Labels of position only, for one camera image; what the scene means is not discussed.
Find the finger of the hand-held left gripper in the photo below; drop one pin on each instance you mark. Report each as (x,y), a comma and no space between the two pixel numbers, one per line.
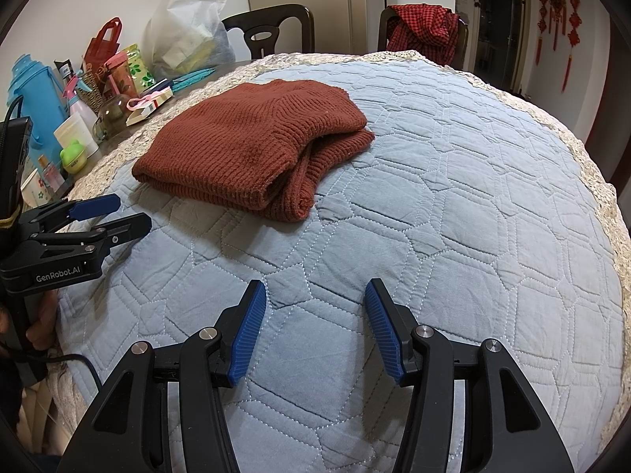
(128,226)
(93,207)

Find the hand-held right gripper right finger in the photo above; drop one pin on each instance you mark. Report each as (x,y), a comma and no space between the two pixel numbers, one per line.
(384,330)

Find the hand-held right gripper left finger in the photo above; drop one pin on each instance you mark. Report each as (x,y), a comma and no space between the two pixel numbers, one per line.
(249,330)

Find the rust red knit sweater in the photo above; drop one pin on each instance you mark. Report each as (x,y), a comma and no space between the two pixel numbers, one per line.
(246,143)

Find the person's left hand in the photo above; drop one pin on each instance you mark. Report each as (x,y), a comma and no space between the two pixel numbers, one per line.
(47,315)

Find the green lidded cup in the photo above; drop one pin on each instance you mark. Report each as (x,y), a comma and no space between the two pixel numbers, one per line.
(74,157)

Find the white floral box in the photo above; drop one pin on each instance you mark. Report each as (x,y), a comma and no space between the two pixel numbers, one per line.
(37,192)

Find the white plastic container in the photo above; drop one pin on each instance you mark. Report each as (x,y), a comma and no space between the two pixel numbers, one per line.
(74,130)

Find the clear glass jar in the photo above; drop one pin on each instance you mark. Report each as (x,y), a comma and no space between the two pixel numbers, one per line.
(113,116)

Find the white spray bottle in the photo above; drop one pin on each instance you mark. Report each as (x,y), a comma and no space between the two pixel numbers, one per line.
(81,108)

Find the small box with pink ribbon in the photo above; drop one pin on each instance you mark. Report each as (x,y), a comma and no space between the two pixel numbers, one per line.
(148,108)

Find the woven basket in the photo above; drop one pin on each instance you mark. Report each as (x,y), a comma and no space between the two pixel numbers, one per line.
(93,91)

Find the blue thermos jug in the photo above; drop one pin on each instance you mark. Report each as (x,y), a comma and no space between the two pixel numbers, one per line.
(39,93)

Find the pink tumbler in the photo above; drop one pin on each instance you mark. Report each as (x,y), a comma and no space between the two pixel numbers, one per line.
(121,79)

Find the black tube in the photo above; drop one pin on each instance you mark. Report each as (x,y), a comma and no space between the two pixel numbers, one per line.
(63,69)

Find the green leaf print packet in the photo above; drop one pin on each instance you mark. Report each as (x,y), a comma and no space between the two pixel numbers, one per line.
(140,69)

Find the teal flat packet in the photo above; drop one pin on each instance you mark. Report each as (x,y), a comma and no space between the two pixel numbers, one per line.
(192,79)

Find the red gift bag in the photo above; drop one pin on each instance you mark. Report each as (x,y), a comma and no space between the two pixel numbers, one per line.
(101,44)

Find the white plastic bag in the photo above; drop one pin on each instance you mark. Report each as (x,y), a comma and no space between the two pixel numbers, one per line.
(182,29)

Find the dark wooden chair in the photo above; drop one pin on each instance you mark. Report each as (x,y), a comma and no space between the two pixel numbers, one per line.
(383,29)
(276,12)

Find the red checked garment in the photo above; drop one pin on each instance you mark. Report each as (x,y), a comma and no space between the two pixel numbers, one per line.
(419,24)

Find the dark glass door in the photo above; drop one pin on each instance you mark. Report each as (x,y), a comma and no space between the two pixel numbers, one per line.
(503,24)

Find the red Chinese knot decoration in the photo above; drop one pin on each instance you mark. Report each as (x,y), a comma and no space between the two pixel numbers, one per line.
(542,5)
(573,10)
(558,5)

